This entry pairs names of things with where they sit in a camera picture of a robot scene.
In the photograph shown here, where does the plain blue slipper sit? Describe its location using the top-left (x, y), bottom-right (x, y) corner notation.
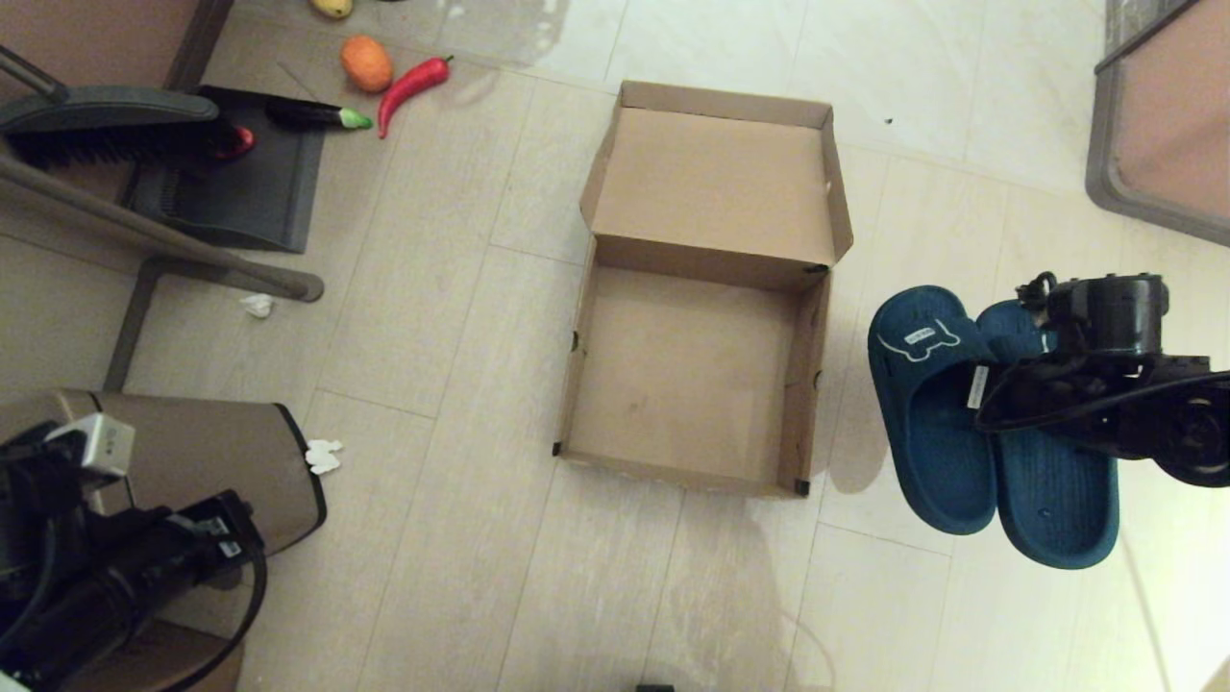
top-left (978, 299), bottom-right (1121, 571)

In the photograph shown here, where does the brown cardboard shoe box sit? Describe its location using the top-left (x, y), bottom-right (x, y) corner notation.
top-left (553, 80), bottom-right (855, 499)

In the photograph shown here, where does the tan plastic trash bin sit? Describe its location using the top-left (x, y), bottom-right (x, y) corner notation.
top-left (0, 388), bottom-right (329, 580)

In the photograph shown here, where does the brown table grey edge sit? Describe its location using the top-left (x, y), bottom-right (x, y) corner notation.
top-left (1085, 0), bottom-right (1230, 247)

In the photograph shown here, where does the black dustpan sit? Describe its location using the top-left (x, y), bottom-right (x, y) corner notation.
top-left (125, 86), bottom-right (329, 255)

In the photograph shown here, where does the grey black hand broom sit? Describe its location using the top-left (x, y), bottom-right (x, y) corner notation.
top-left (0, 46), bottom-right (241, 172)

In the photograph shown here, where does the dark purple eggplant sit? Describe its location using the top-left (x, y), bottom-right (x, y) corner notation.
top-left (264, 99), bottom-right (375, 132)

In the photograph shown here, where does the red chili pepper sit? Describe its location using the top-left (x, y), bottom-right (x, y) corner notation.
top-left (378, 56), bottom-right (454, 141)

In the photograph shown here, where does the orange fruit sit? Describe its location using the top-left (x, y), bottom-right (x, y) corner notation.
top-left (341, 36), bottom-right (395, 94)

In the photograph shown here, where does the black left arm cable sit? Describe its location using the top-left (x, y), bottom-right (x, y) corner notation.
top-left (144, 533), bottom-right (269, 692)

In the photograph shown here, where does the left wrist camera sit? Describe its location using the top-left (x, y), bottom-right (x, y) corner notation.
top-left (45, 412), bottom-right (136, 482)

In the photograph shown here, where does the grey metal table frame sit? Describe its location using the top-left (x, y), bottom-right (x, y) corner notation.
top-left (0, 154), bottom-right (326, 390)

